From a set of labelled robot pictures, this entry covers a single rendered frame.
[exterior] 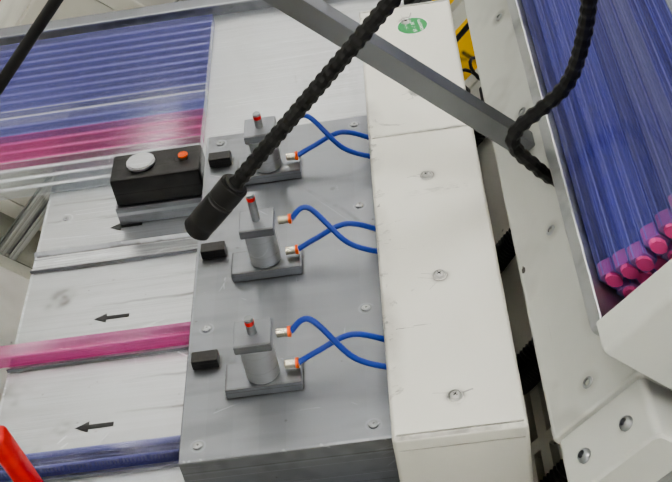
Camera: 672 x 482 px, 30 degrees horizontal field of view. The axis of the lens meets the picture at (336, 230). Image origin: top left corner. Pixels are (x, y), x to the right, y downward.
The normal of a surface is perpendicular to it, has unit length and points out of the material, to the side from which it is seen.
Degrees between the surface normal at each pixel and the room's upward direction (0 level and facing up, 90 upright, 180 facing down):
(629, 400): 90
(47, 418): 45
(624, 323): 90
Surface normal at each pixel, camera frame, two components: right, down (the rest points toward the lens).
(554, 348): -0.81, -0.44
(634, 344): 0.03, 0.65
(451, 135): -0.15, -0.75
